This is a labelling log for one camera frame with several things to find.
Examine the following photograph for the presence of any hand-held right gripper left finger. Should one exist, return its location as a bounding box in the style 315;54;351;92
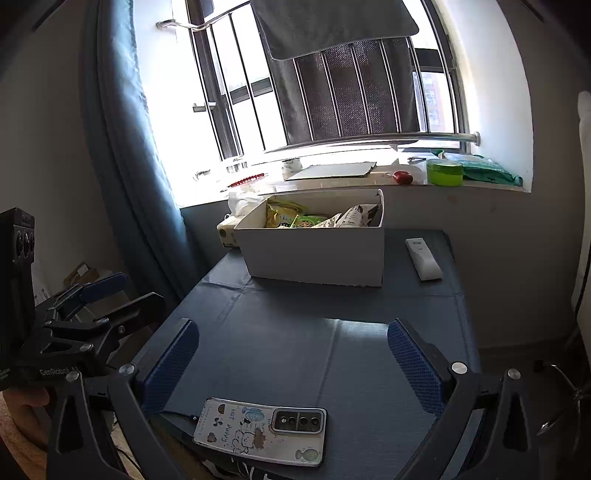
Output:
46;318;200;480

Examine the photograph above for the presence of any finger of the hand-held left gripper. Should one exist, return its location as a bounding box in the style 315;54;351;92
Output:
34;271;131;325
42;292;167;354

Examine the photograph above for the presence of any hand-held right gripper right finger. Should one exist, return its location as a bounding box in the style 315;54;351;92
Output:
387;318;544;480

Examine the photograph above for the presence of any white cardboard box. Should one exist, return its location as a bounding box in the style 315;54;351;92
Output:
233;188;386;288

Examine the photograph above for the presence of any long white snack packet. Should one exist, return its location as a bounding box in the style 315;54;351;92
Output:
316;204;380;229

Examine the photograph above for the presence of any large yellow snack packet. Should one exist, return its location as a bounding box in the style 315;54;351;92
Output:
265;196;308;230

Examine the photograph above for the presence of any green snack packet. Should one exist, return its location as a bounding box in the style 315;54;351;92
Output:
290;214;334;230

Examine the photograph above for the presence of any person's left hand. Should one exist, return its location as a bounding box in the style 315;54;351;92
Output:
0;387;51;463

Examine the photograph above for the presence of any brown cardboard carton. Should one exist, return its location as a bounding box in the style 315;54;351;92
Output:
62;261;101;290

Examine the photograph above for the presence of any phone with cartoon case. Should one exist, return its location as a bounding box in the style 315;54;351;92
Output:
192;397;328;467

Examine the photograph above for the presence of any blue curtain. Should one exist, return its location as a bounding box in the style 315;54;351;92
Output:
84;0;191;326

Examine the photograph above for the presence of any white remote control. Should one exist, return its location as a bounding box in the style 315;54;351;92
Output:
405;237;443;282

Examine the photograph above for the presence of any white tissue pack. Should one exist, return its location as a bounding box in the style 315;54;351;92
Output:
217;189;267;250

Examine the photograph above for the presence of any metal stool base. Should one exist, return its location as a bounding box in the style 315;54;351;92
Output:
534;359;591;440

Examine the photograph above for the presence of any red beaded tool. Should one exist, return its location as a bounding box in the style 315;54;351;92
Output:
220;172;269;193

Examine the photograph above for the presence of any green round container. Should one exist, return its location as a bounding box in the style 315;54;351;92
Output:
426;159;464;187

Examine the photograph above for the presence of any green wipes packet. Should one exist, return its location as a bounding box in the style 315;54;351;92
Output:
431;150;524;187

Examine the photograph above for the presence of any flat cardboard sheet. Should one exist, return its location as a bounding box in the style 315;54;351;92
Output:
283;161;378;182

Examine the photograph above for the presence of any window security grille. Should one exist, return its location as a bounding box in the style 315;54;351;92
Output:
184;0;470;163

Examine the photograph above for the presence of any dark mesh cloth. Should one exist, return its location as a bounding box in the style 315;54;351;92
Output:
267;37;428;147

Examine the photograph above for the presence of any grey hanging towel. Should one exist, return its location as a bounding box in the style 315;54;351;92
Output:
251;0;420;61

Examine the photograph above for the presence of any steel window rail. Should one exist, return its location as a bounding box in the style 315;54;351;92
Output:
263;131;481;154

